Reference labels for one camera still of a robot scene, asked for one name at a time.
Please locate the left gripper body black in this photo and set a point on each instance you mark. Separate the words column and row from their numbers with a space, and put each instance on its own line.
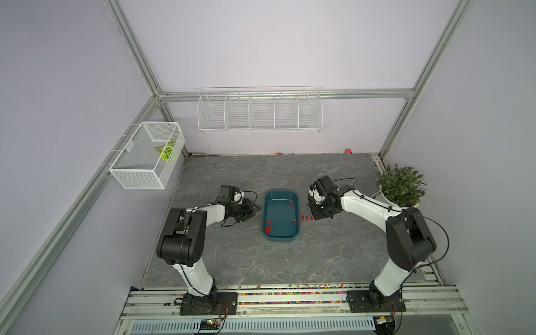
column 241, row 211

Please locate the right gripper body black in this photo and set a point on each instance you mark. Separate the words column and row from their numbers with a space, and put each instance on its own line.
column 320, row 209

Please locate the teal plastic storage box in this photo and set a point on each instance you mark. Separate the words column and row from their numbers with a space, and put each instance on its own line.
column 278, row 211

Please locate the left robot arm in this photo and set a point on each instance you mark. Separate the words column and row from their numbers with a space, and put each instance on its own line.
column 181, row 242

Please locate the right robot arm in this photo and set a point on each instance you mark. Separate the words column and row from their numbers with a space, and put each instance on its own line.
column 409, row 239

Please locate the green item in basket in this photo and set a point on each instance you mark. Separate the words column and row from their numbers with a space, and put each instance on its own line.
column 166, row 151

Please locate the large potted green plant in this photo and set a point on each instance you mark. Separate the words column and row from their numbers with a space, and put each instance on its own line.
column 400, row 186

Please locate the white mesh basket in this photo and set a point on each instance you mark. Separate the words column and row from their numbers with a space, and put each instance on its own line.
column 138, row 164

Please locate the white ventilation grille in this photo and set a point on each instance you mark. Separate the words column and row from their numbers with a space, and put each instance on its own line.
column 255, row 325

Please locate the white wire wall shelf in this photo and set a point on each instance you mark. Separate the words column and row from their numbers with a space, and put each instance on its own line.
column 260, row 109

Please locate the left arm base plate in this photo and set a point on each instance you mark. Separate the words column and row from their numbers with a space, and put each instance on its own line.
column 218, row 304

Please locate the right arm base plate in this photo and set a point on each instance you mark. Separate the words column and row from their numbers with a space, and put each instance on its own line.
column 364, row 301

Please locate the aluminium rail base frame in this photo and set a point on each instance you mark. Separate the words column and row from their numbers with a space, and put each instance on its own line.
column 419, row 298

